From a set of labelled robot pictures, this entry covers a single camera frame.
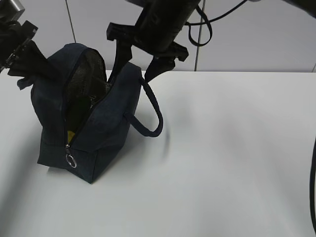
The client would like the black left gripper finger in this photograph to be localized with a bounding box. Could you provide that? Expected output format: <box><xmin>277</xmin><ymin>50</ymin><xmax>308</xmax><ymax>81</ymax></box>
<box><xmin>22</xmin><ymin>40</ymin><xmax>61</xmax><ymax>80</ymax></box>
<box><xmin>6</xmin><ymin>56</ymin><xmax>37</xmax><ymax>78</ymax></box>

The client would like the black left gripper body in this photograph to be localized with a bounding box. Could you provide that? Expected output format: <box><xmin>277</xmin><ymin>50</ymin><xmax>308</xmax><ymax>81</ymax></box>
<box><xmin>0</xmin><ymin>21</ymin><xmax>38</xmax><ymax>69</ymax></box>

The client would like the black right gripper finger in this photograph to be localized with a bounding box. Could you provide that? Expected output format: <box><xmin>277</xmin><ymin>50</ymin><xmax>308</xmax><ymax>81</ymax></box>
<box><xmin>108</xmin><ymin>40</ymin><xmax>132</xmax><ymax>81</ymax></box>
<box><xmin>145</xmin><ymin>57</ymin><xmax>175</xmax><ymax>82</ymax></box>

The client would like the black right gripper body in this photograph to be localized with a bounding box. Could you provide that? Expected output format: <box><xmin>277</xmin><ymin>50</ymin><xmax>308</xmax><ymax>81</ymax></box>
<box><xmin>106</xmin><ymin>22</ymin><xmax>189</xmax><ymax>62</ymax></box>

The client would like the navy blue lunch bag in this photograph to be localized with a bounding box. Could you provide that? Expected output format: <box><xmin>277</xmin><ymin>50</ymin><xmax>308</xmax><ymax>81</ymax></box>
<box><xmin>17</xmin><ymin>43</ymin><xmax>163</xmax><ymax>183</ymax></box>

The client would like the yellow lemon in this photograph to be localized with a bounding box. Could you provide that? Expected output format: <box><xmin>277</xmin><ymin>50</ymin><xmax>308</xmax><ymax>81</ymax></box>
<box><xmin>67</xmin><ymin>130</ymin><xmax>75</xmax><ymax>143</ymax></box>

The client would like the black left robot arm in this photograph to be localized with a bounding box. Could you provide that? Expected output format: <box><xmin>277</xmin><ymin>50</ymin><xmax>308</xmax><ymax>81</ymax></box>
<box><xmin>0</xmin><ymin>21</ymin><xmax>60</xmax><ymax>80</ymax></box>

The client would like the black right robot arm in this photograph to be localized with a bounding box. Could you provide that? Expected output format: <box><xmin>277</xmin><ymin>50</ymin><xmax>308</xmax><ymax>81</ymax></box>
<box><xmin>106</xmin><ymin>0</ymin><xmax>246</xmax><ymax>82</ymax></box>

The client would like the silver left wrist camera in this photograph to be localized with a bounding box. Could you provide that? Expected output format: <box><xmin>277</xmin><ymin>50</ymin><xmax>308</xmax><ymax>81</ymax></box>
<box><xmin>0</xmin><ymin>0</ymin><xmax>25</xmax><ymax>23</ymax></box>

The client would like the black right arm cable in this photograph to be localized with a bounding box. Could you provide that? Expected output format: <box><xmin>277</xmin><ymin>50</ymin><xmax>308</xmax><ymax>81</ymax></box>
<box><xmin>185</xmin><ymin>0</ymin><xmax>247</xmax><ymax>46</ymax></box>

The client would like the black cable at right edge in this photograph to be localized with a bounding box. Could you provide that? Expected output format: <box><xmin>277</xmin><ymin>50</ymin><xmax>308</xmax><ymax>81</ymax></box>
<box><xmin>309</xmin><ymin>135</ymin><xmax>316</xmax><ymax>235</ymax></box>

